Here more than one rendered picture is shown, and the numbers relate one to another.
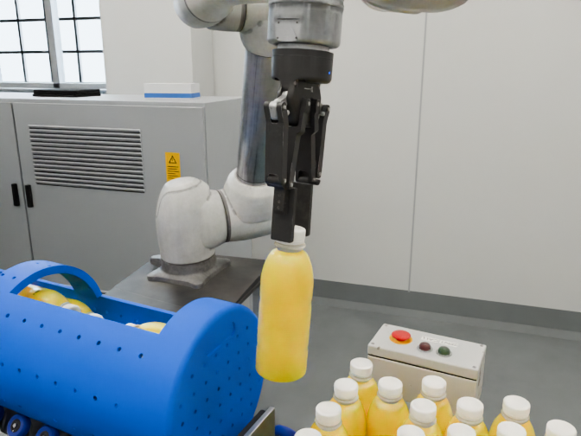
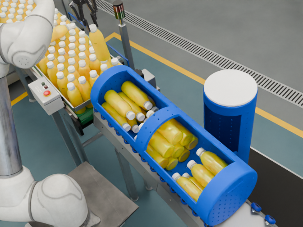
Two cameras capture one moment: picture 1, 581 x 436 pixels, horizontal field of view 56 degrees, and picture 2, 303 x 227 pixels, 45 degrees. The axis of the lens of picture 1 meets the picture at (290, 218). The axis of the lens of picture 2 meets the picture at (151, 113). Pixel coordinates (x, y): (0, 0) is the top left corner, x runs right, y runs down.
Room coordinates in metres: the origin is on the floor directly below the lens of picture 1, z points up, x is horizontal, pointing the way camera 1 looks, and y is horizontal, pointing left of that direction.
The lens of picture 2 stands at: (1.89, 1.04, 2.43)
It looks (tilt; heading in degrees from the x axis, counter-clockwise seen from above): 48 degrees down; 213
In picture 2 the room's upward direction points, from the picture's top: 10 degrees counter-clockwise
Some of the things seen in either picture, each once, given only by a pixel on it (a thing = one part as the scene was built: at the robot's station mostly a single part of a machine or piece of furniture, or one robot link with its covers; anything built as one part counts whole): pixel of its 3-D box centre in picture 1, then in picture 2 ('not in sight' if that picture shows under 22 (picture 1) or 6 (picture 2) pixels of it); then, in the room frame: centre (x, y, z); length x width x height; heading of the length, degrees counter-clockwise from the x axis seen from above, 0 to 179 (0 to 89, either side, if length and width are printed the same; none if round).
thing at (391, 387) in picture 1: (390, 388); (71, 77); (0.78, -0.16, 1.09); 0.04 x 0.04 x 0.02
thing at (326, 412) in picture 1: (328, 413); (93, 73); (0.71, -0.06, 1.09); 0.04 x 0.04 x 0.02
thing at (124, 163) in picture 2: not in sight; (127, 175); (0.84, 0.09, 0.31); 0.06 x 0.06 x 0.63; 63
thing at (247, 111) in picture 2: not in sight; (227, 138); (0.51, 0.67, 0.59); 0.28 x 0.28 x 0.88
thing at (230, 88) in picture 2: not in sight; (230, 87); (0.51, 0.67, 1.03); 0.28 x 0.28 x 0.01
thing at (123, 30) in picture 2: not in sight; (135, 86); (0.26, -0.12, 0.55); 0.04 x 0.04 x 1.10; 63
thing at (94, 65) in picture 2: not in sight; (96, 70); (0.59, -0.14, 0.99); 0.07 x 0.07 x 0.19
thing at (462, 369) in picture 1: (424, 368); (46, 95); (0.92, -0.26, 1.05); 0.20 x 0.10 x 0.10; 63
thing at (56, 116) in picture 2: not in sight; (73, 153); (0.92, -0.26, 0.50); 0.04 x 0.04 x 1.00; 63
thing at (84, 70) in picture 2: not in sight; (86, 75); (0.66, -0.17, 0.99); 0.07 x 0.07 x 0.19
